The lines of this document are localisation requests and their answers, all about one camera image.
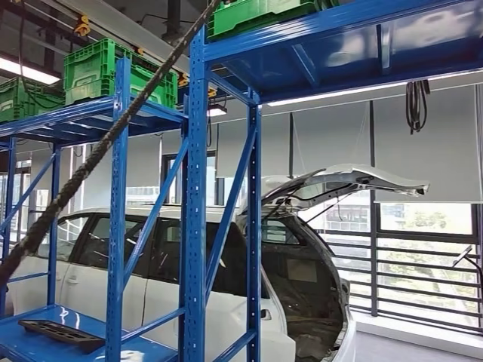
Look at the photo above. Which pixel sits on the black plastic car part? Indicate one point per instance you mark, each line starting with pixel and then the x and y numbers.
pixel 56 331

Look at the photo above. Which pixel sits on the grey roller blind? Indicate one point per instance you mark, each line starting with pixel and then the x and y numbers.
pixel 272 145
pixel 445 160
pixel 332 140

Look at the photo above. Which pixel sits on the white open car tailgate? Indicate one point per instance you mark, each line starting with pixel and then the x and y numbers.
pixel 358 175

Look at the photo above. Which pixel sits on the white car body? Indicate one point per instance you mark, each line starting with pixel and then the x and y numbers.
pixel 94 295

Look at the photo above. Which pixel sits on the dark window guard railing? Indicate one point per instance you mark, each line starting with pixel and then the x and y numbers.
pixel 426 237

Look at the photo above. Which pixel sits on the grey overhead crane rail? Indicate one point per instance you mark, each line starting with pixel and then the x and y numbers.
pixel 124 32

